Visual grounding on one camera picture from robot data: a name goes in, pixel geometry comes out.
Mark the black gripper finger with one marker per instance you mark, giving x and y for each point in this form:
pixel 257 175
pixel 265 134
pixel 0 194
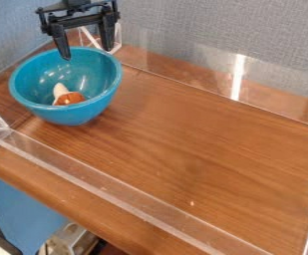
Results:
pixel 107 31
pixel 61 41

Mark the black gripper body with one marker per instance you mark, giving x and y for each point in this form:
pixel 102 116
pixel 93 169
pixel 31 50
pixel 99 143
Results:
pixel 75 13

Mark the blue plastic bowl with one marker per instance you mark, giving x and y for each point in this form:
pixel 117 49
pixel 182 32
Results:
pixel 93 73

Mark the brown and white toy mushroom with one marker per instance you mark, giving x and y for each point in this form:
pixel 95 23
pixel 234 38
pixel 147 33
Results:
pixel 63 97

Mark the grey white box under table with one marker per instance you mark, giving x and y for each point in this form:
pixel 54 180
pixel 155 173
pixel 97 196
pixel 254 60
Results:
pixel 71 240

